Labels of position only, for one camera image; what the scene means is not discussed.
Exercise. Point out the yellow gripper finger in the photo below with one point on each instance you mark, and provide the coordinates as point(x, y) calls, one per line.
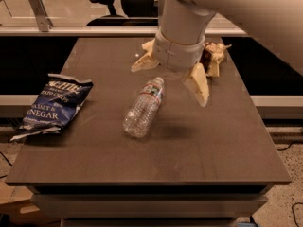
point(196, 82)
point(146, 62)

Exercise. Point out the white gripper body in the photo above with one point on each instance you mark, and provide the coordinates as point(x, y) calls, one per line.
point(177, 55)

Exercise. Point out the clear plastic water bottle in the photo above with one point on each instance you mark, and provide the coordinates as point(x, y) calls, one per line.
point(139, 118)

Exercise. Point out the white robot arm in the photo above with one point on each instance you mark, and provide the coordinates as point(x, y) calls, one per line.
point(179, 40)

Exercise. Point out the brown snack bag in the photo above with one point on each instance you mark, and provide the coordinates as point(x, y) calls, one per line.
point(211, 58)

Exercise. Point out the black office chair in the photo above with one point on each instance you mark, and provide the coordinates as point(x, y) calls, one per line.
point(136, 13)

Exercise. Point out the glass partition panel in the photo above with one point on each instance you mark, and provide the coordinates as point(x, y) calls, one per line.
point(67, 16)

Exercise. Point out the blue salt vinegar chips bag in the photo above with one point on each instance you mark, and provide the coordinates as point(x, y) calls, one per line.
point(55, 107)

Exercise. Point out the cardboard box on floor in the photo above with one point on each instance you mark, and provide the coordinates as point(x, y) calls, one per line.
point(15, 202)

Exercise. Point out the left metal partition bracket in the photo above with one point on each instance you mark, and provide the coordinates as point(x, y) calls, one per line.
point(44, 23)

